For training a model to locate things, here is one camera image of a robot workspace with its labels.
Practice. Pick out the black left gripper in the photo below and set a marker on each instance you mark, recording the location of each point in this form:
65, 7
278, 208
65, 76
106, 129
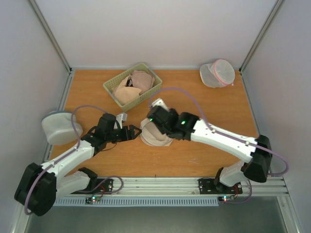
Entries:
131, 136

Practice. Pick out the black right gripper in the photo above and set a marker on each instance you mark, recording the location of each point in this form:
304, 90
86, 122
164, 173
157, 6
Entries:
155, 116

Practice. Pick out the white mesh laundry bag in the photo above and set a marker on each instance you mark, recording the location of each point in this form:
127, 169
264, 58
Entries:
151, 135

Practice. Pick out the beige bra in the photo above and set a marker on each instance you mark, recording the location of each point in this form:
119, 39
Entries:
142, 82

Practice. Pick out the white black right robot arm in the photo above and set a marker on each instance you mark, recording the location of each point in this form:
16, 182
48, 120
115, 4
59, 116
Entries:
253, 153

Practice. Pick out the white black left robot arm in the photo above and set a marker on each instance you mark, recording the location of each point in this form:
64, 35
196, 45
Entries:
41, 185

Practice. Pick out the black bra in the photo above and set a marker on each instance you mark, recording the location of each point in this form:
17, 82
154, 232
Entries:
129, 83

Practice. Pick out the white pink-zipper laundry bag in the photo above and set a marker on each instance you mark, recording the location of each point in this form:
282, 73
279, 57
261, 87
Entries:
217, 74

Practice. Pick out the white blue-rim laundry bag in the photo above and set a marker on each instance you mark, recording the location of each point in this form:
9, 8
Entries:
61, 127

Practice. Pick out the pale green plastic basket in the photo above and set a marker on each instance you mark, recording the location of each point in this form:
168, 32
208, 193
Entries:
114, 82

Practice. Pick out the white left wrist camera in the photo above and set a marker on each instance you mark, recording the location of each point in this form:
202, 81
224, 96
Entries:
120, 119

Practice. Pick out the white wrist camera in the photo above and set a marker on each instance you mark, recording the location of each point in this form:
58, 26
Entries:
159, 102
120, 119

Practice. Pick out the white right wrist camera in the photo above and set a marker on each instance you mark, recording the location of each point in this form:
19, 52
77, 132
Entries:
159, 102

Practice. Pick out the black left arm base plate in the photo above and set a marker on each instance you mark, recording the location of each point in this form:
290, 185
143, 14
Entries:
101, 186

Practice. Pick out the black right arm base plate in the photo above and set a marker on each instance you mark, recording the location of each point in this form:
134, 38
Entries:
207, 186

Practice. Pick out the grey slotted cable duct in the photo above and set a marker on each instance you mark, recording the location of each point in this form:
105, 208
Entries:
138, 202

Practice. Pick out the aluminium front rail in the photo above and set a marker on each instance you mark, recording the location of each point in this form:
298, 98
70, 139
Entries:
190, 186

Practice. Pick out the aluminium frame post left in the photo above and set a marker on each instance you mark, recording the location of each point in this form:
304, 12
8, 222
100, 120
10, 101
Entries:
37, 11

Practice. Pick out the aluminium frame post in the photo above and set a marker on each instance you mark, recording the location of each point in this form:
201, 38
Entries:
37, 11
262, 33

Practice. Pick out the aluminium frame post right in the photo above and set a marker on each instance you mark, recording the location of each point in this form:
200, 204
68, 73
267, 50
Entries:
262, 33

